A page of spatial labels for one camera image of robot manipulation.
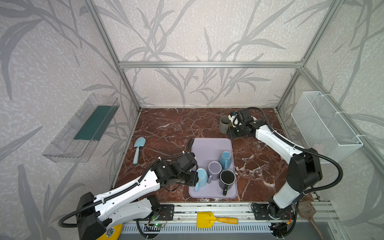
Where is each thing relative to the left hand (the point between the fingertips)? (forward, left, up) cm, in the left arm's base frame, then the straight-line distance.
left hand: (197, 175), depth 73 cm
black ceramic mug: (-1, -15, -3) cm, 15 cm away
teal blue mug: (+10, -15, -4) cm, 19 cm away
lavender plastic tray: (-4, -8, -12) cm, 15 cm away
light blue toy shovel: (+26, +40, -13) cm, 50 cm away
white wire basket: (+14, -55, +23) cm, 61 cm away
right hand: (+28, -19, +2) cm, 34 cm away
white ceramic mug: (+20, -27, +21) cm, 39 cm away
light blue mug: (-1, -3, -3) cm, 4 cm away
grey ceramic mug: (+35, -17, -1) cm, 39 cm away
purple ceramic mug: (+5, -9, -5) cm, 12 cm away
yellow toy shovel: (-17, -4, -11) cm, 21 cm away
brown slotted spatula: (-12, -55, -10) cm, 57 cm away
